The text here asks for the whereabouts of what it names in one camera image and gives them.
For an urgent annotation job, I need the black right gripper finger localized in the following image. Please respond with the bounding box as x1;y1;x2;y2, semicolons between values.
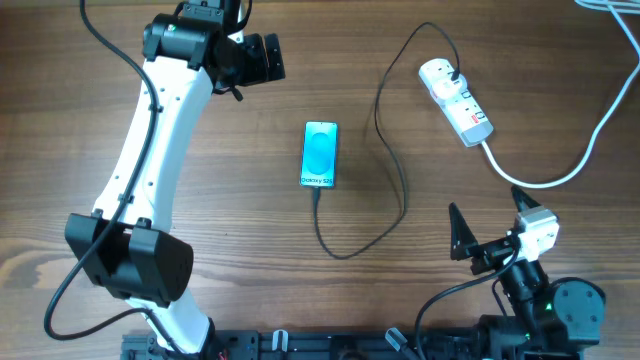
448;203;479;261
511;185;541;212

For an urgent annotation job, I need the Galaxy smartphone teal screen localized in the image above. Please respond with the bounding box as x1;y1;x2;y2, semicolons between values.
299;121;338;188

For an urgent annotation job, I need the black USB charging cable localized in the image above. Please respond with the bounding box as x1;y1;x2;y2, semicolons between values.
311;21;462;261

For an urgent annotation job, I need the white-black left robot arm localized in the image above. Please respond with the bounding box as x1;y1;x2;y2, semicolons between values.
65;1;285;359

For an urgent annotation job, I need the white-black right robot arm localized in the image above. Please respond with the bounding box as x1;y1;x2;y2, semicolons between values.
449;186;606;359

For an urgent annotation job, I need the white USB charger plug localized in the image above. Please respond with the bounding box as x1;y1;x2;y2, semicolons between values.
430;75;467;105

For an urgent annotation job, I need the white power strip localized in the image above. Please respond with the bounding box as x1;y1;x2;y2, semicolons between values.
419;58;494;147

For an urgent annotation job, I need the white power strip cord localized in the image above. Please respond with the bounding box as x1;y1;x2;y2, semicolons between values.
480;4;640;191

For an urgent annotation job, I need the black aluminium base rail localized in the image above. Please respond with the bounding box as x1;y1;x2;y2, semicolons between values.
120;328;482;360

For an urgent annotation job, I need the black left camera cable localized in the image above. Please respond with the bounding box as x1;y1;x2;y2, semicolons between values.
43;0;201;360

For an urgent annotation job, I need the white cables table corner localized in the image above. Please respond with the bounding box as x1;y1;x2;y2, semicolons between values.
574;0;640;15

